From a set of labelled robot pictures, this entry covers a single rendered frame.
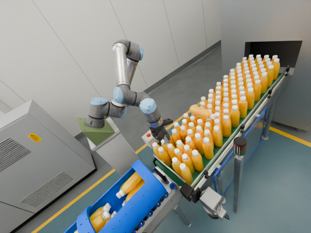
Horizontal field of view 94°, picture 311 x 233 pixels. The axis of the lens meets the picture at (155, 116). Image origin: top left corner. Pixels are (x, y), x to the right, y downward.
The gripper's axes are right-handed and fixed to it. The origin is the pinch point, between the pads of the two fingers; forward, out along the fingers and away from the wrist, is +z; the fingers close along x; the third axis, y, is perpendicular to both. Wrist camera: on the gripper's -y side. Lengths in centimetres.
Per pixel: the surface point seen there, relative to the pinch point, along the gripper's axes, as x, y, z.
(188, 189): 26.2, 13.1, 18.2
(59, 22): -266, -33, -93
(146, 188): 14.8, 32.1, -0.9
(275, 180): 56, -76, 118
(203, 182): 27.3, 1.0, 28.7
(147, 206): 18.9, 37.8, 7.0
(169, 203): 17.7, 27.3, 30.7
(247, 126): 27, -62, 29
